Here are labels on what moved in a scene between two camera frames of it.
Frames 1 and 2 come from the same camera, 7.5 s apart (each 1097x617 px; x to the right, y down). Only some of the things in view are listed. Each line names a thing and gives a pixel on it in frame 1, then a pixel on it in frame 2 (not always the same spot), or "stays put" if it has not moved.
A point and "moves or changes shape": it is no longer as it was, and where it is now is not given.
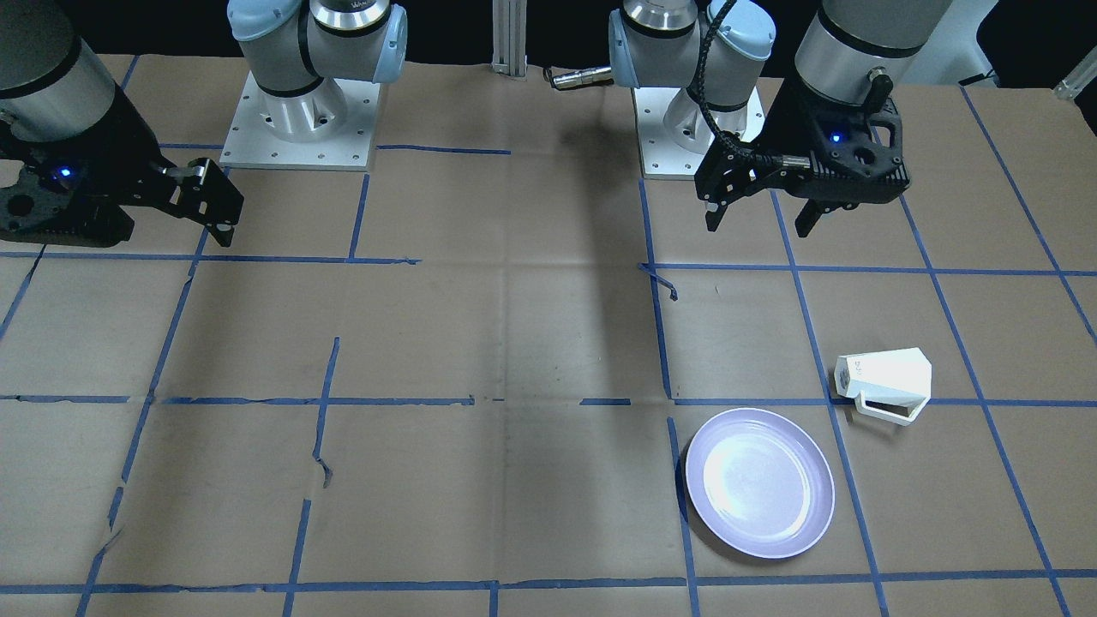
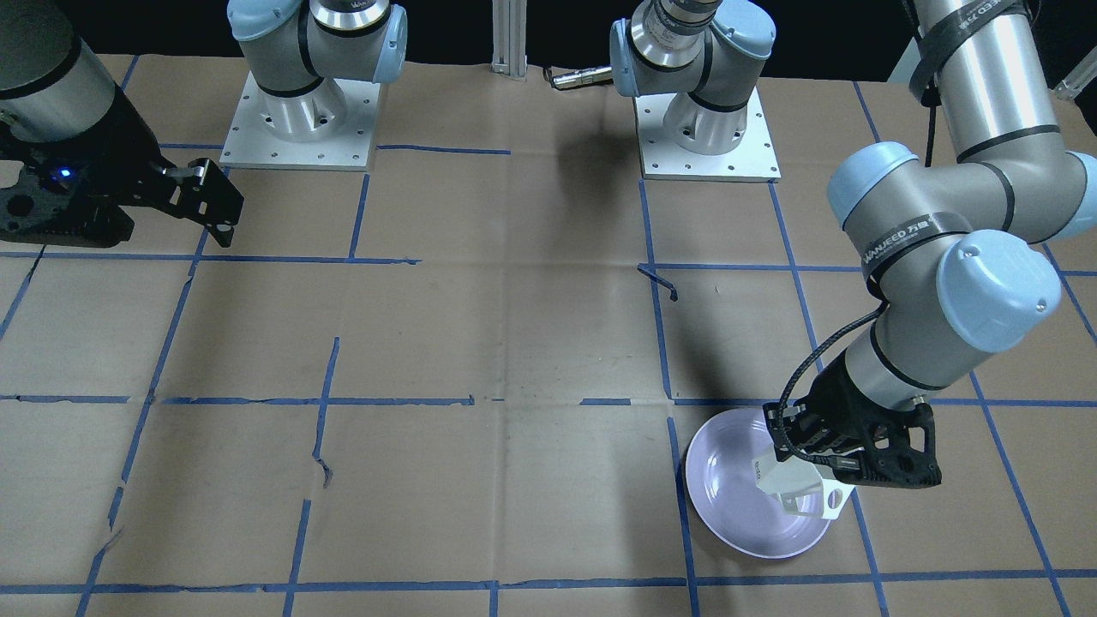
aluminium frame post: x=509 y=19 stays put
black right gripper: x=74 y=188 stays put
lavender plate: x=762 y=481 stays put
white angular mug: x=891 y=385 moves or changes shape
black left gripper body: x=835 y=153 → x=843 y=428
